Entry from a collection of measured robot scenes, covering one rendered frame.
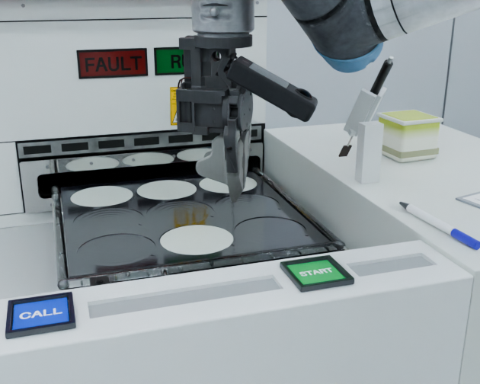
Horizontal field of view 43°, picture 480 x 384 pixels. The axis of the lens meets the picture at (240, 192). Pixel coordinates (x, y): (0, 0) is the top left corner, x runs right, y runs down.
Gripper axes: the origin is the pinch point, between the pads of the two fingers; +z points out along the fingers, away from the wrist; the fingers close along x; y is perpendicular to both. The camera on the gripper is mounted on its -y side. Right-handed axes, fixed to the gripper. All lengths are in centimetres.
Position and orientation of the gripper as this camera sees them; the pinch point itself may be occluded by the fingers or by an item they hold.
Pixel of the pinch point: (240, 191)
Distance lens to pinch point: 79.6
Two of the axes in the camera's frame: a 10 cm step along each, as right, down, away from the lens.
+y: -9.7, -0.8, 2.2
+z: 0.0, 9.4, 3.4
